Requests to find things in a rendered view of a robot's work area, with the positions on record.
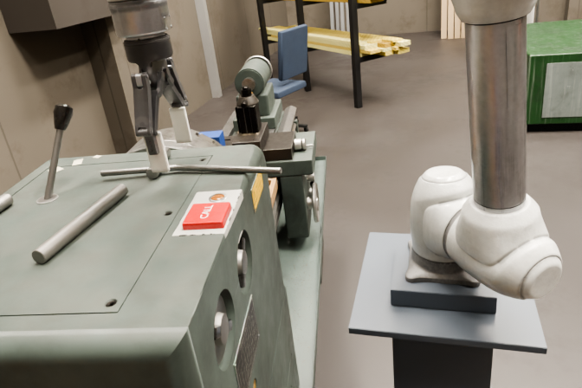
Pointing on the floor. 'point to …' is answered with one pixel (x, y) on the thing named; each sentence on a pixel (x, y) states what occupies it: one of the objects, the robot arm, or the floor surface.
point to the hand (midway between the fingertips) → (172, 150)
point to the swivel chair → (291, 62)
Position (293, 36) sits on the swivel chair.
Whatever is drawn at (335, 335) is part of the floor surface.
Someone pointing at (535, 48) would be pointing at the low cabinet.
